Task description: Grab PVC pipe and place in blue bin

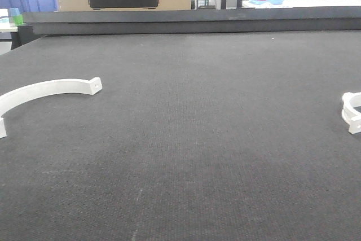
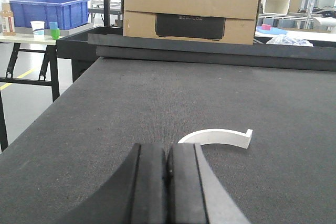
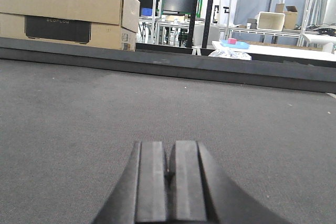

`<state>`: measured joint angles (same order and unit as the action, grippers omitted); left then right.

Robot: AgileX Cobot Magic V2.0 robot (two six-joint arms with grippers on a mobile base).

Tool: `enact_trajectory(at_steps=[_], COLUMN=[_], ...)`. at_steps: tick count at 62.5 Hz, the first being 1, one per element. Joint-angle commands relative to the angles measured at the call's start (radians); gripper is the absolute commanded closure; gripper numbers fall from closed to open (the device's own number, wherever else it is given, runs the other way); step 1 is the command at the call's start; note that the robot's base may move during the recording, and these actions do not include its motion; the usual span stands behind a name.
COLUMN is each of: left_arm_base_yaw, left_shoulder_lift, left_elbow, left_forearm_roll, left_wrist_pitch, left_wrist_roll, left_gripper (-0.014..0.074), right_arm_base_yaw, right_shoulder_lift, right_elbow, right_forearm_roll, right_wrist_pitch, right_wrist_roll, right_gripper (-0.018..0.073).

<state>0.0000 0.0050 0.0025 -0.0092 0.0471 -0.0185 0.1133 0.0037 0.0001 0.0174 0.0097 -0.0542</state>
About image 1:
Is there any small white pipe clamp ring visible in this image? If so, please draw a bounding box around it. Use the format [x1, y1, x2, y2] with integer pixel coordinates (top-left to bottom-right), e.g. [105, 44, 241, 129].
[341, 91, 361, 135]

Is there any light blue tray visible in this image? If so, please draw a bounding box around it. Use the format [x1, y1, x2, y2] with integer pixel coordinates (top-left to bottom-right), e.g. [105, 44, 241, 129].
[249, 0, 284, 5]

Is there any large white curved clamp piece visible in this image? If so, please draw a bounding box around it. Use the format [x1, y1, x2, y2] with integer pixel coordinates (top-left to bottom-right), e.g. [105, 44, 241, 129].
[1, 77, 103, 139]

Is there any dark foam board stack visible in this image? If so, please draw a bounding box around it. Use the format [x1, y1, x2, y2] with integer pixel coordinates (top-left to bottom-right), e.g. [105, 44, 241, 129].
[23, 6, 360, 36]

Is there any green cup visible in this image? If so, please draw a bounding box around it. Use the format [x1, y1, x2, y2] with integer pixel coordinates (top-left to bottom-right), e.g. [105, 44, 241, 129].
[12, 15, 24, 26]

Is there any light blue cup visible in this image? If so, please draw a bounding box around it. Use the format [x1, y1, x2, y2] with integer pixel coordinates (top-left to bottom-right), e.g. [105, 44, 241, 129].
[8, 8, 21, 16]

